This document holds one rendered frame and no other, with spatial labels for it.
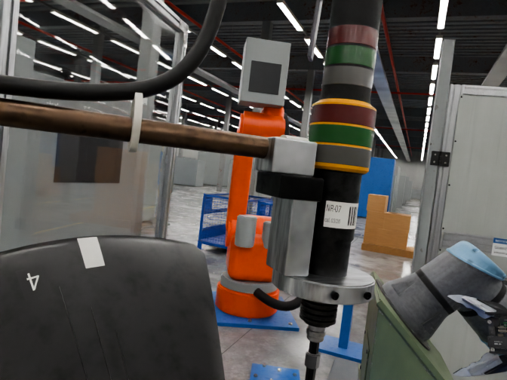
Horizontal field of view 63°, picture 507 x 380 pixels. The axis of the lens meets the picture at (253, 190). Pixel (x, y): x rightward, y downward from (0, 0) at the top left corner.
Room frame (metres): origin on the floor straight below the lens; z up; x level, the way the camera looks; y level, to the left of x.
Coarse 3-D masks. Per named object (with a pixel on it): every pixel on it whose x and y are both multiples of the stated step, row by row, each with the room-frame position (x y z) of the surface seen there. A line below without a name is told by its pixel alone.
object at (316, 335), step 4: (308, 328) 0.28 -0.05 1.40; (312, 328) 0.28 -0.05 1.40; (316, 328) 0.28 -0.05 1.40; (320, 328) 0.28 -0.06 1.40; (324, 328) 0.28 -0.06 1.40; (308, 332) 0.28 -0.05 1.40; (312, 332) 0.28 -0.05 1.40; (316, 332) 0.28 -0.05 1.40; (320, 332) 0.28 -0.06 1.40; (324, 332) 0.28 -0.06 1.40; (308, 336) 0.28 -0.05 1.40; (312, 336) 0.28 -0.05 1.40; (316, 336) 0.28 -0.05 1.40; (320, 336) 0.28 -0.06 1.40; (312, 340) 0.28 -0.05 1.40; (316, 340) 0.28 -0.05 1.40; (320, 340) 0.28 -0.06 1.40
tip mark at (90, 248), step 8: (80, 240) 0.36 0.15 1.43; (88, 240) 0.37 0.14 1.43; (96, 240) 0.37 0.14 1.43; (80, 248) 0.36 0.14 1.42; (88, 248) 0.36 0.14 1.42; (96, 248) 0.36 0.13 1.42; (88, 256) 0.35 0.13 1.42; (96, 256) 0.36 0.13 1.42; (88, 264) 0.35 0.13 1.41; (96, 264) 0.35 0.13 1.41; (104, 264) 0.36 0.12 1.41
